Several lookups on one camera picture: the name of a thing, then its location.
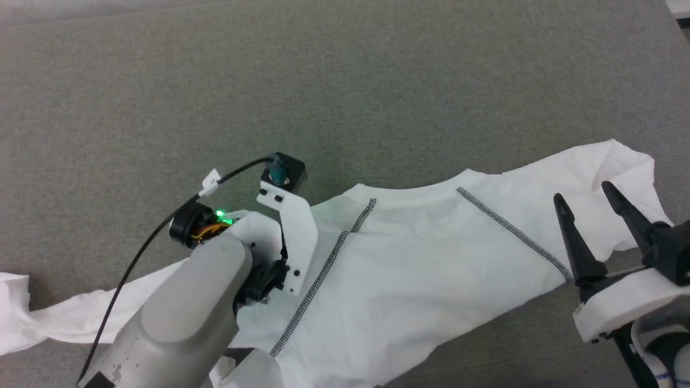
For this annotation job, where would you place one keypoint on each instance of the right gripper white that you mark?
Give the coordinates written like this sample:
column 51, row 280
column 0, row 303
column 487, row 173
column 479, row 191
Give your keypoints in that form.
column 625, row 302

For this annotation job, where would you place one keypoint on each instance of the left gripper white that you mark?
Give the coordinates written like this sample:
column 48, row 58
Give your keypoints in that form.
column 299, row 237

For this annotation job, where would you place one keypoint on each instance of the white shirt with stitched seams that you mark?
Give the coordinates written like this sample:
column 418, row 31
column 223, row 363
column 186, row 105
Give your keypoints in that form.
column 409, row 269

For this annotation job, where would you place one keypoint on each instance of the right arm grey white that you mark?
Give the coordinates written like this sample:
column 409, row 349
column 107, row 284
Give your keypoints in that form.
column 668, row 350

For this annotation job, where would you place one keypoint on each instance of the left arm grey white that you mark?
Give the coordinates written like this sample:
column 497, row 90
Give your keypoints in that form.
column 183, row 318

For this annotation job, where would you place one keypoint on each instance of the grey fabric sofa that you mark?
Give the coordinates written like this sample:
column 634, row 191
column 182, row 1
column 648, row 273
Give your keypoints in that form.
column 269, row 81

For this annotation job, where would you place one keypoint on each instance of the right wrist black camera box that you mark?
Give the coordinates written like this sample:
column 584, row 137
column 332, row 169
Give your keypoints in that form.
column 671, row 250

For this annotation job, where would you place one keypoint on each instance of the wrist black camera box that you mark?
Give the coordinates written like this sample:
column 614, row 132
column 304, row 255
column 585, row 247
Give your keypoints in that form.
column 671, row 250
column 294, row 170

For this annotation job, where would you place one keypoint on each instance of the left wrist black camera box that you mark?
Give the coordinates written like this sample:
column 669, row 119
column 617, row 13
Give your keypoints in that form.
column 294, row 170

